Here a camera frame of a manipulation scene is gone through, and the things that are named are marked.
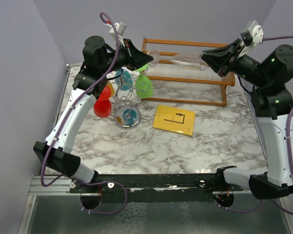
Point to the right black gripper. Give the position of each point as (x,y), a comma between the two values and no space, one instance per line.
(216,57)

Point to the red plastic wine glass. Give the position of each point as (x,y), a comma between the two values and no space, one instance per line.
(102,107)

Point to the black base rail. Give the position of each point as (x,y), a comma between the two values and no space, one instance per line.
(151,188)

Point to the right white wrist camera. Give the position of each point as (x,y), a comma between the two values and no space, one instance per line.
(251,36)

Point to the green plastic wine glass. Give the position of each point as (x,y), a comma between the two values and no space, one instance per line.
(143,84)

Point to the wooden shelf rack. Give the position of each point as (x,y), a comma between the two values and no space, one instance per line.
(167,71)

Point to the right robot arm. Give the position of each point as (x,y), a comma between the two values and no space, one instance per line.
(273,105)

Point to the chrome wine glass rack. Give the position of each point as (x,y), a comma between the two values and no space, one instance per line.
(127,116)

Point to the clear champagne flute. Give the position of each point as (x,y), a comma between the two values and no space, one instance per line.
(186,61)

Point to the orange plastic wine glass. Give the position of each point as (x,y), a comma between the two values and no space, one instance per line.
(110,86)

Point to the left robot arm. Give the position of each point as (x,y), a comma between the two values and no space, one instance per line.
(99,60)

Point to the yellow book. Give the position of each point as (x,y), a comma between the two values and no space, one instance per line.
(174,120)

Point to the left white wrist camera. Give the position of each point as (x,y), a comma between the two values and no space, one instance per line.
(120,29)

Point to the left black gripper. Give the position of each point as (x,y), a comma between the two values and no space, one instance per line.
(136,58)

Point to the blue plastic wine glass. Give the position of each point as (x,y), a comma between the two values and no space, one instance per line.
(123,79)

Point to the clear small glass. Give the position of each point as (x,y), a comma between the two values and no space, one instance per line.
(225,139)

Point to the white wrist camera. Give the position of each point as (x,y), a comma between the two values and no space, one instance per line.
(120,29)
(251,36)

